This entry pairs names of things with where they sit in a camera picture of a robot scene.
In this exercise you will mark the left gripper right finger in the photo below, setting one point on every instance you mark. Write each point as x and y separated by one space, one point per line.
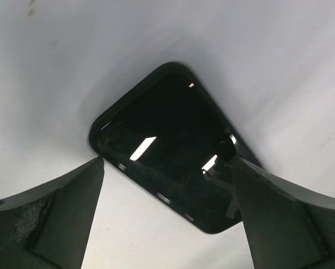
286 225

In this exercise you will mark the blue phone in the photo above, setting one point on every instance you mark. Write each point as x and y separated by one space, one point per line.
169 137

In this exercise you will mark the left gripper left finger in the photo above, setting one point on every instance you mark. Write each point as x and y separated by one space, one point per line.
49 225

